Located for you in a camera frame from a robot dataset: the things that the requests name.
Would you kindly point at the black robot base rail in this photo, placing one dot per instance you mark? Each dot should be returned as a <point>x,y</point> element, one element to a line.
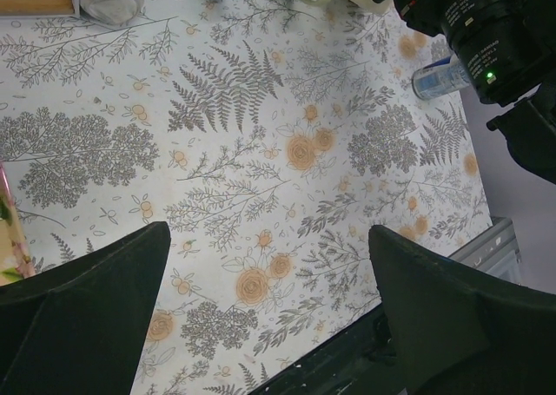
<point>357,360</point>

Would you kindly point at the floral tablecloth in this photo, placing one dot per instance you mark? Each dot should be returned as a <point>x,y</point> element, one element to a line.
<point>269,135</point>

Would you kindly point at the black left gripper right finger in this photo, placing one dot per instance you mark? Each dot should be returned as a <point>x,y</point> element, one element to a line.
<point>457,330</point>

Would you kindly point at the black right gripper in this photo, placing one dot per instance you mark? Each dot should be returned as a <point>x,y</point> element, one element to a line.
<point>421,4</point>

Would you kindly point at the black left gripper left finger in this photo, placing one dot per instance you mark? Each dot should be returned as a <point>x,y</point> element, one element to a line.
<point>80,328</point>

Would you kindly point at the floral serving tray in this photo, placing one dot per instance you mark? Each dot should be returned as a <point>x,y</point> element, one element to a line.
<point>16,263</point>

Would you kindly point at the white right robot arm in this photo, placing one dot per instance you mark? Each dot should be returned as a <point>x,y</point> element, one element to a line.
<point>507,48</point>

